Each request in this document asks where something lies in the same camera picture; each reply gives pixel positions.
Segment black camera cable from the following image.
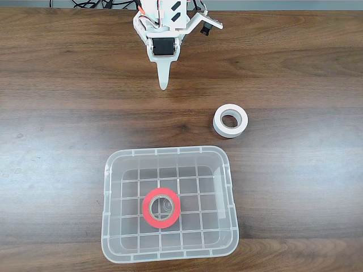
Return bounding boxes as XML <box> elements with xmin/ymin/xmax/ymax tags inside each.
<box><xmin>192</xmin><ymin>0</ymin><xmax>208</xmax><ymax>15</ymax></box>

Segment black gripper camera with board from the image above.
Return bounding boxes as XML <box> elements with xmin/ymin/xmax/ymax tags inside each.
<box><xmin>200</xmin><ymin>14</ymin><xmax>224</xmax><ymax>36</ymax></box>

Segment white tape roll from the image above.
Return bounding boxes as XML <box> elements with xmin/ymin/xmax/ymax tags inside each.
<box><xmin>212</xmin><ymin>103</ymin><xmax>249</xmax><ymax>139</ymax></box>

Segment looped black cable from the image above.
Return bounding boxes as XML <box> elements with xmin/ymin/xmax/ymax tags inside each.
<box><xmin>72</xmin><ymin>0</ymin><xmax>99</xmax><ymax>9</ymax></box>

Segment red white servo wires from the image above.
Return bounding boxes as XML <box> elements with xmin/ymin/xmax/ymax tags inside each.
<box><xmin>138</xmin><ymin>5</ymin><xmax>159</xmax><ymax>29</ymax></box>

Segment red tape roll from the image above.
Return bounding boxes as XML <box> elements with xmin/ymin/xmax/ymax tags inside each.
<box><xmin>141</xmin><ymin>186</ymin><xmax>182</xmax><ymax>230</ymax></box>

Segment clear plastic storage box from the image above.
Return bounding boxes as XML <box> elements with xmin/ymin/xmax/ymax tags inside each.
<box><xmin>100</xmin><ymin>145</ymin><xmax>239</xmax><ymax>264</ymax></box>

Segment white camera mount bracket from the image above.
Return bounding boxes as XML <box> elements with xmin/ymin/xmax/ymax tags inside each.
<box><xmin>180</xmin><ymin>12</ymin><xmax>208</xmax><ymax>35</ymax></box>

